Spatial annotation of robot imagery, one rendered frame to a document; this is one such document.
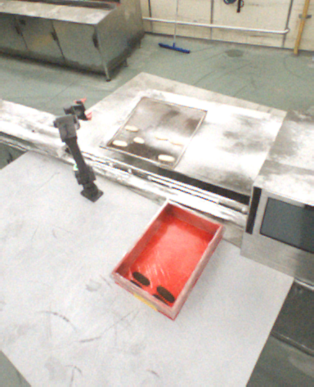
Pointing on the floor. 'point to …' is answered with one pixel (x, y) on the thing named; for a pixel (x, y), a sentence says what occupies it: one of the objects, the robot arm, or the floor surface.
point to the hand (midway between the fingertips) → (87, 105)
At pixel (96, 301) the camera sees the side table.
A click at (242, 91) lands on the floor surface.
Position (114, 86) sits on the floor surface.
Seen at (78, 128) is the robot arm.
